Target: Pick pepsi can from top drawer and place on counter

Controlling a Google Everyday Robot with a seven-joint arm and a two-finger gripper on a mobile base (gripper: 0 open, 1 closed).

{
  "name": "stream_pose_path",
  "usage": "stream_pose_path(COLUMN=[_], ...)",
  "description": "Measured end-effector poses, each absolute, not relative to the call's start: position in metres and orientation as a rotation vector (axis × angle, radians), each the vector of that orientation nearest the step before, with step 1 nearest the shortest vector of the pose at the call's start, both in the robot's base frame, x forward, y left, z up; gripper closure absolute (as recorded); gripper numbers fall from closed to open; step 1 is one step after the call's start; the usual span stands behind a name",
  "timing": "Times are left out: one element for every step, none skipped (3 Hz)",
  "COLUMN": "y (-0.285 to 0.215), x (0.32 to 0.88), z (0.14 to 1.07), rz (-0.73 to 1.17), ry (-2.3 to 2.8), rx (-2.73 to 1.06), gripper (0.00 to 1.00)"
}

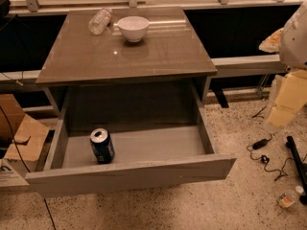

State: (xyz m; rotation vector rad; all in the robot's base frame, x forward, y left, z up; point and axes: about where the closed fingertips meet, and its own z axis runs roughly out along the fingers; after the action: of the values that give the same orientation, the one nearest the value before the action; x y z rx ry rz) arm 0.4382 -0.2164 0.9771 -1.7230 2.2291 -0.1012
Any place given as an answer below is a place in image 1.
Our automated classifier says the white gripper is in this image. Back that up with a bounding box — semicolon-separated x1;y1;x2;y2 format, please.
259;2;307;133

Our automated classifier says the blue pepsi can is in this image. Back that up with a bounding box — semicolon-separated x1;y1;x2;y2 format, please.
90;128;115;164

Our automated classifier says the grey open drawer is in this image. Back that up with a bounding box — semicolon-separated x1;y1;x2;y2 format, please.
26;81;236;197

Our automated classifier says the grey cabinet with glossy top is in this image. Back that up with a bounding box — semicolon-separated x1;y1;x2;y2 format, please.
35;6;219;120

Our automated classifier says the black bar on floor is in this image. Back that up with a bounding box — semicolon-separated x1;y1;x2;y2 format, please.
286;136;307;193

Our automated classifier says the small plastic bottle on floor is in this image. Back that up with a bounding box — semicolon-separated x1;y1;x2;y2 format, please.
276;186;304;208

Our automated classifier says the white ceramic bowl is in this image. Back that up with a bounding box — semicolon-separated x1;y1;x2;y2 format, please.
117;16;150;42

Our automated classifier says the clear plastic water bottle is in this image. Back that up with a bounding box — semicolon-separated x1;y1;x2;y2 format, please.
88;8;112;35

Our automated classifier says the brown cardboard box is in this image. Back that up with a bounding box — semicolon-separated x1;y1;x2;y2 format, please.
0;94;49;188

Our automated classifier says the black power adapter with cable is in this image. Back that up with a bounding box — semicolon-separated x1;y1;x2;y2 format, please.
246;105;295;182

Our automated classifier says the black cable at left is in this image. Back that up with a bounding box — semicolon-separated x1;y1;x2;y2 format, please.
0;105;58;230

